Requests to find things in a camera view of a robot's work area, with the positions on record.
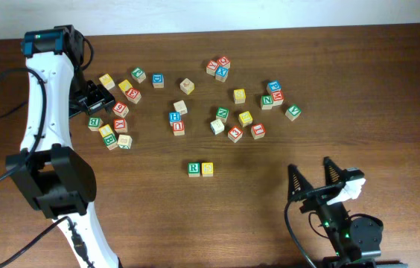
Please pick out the red Y block top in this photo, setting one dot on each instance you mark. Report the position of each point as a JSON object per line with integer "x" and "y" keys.
{"x": 212, "y": 67}

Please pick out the plain picture block top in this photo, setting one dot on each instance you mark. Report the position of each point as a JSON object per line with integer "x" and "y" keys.
{"x": 187, "y": 86}

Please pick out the red 6 block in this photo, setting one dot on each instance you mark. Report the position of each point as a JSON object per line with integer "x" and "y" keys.
{"x": 120, "y": 109}

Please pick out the blue X block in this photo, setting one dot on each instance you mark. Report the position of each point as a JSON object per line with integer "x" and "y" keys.
{"x": 221, "y": 74}

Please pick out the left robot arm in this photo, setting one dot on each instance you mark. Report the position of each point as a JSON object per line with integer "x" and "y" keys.
{"x": 51, "y": 176}

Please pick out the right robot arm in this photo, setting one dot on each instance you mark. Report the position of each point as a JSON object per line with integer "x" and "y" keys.
{"x": 355, "y": 238}

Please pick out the green B block lower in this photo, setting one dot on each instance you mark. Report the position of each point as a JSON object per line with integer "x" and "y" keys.
{"x": 110, "y": 141}

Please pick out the blue H block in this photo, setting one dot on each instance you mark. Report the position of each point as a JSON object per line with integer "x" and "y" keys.
{"x": 174, "y": 117}

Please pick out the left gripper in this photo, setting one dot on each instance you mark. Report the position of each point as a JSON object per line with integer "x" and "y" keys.
{"x": 96, "y": 100}

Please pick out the green B block left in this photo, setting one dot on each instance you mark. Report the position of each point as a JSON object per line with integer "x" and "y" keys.
{"x": 94, "y": 124}

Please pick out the red Q block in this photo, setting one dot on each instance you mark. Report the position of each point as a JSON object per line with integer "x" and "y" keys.
{"x": 224, "y": 62}

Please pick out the blue D block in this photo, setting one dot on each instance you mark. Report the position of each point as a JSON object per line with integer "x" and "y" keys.
{"x": 158, "y": 80}

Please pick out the yellow block above B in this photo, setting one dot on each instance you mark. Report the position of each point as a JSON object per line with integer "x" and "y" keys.
{"x": 105, "y": 130}

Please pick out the blue P block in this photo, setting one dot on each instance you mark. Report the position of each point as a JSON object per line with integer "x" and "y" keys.
{"x": 273, "y": 86}

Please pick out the green n block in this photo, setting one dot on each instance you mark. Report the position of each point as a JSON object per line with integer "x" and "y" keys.
{"x": 222, "y": 114}
{"x": 266, "y": 102}

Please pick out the red M block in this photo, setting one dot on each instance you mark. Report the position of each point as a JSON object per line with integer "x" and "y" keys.
{"x": 278, "y": 98}

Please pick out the yellow block centre right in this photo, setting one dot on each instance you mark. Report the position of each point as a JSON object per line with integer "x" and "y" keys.
{"x": 245, "y": 118}

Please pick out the green V block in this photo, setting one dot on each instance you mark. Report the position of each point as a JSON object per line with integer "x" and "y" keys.
{"x": 293, "y": 112}

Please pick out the red y block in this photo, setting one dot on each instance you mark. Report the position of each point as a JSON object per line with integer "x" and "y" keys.
{"x": 212, "y": 67}
{"x": 120, "y": 125}

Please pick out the plain wooden block centre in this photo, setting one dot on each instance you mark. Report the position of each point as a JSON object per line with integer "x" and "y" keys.
{"x": 180, "y": 107}

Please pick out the red U block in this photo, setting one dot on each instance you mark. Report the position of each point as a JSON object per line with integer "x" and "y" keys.
{"x": 178, "y": 128}

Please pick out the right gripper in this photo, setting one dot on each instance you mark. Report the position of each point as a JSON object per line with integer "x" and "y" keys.
{"x": 316, "y": 194}

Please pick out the yellow block far left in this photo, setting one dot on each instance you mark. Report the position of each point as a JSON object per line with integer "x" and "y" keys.
{"x": 107, "y": 81}

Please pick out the green b block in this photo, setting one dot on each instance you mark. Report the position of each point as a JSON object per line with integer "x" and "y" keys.
{"x": 94, "y": 124}
{"x": 110, "y": 141}

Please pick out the white blue-edged block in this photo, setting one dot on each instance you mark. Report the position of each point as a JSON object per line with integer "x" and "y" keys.
{"x": 217, "y": 126}

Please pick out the yellow S block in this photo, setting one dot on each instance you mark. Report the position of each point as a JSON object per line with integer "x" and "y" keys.
{"x": 207, "y": 169}

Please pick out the yellow block upper right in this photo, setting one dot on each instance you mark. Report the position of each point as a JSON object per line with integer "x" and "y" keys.
{"x": 239, "y": 96}

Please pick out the green N block right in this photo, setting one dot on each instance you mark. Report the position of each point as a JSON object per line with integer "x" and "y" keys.
{"x": 266, "y": 102}

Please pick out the red 3 block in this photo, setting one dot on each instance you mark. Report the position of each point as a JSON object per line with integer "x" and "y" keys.
{"x": 235, "y": 134}

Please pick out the yellow block beside E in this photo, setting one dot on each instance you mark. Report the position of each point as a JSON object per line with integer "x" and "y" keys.
{"x": 125, "y": 86}

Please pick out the green R block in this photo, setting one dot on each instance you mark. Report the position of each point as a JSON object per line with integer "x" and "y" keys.
{"x": 193, "y": 169}

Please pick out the green P block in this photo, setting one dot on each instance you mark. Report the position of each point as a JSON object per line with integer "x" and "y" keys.
{"x": 138, "y": 74}

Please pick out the green N block centre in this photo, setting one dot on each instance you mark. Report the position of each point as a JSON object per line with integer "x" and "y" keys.
{"x": 222, "y": 114}

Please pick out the red I block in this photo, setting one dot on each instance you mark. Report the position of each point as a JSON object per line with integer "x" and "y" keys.
{"x": 258, "y": 131}

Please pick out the red E block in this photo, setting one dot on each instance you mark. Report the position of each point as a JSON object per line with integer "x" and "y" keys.
{"x": 133, "y": 95}

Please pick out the plain block green bottom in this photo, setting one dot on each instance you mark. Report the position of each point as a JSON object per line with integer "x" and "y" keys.
{"x": 125, "y": 141}

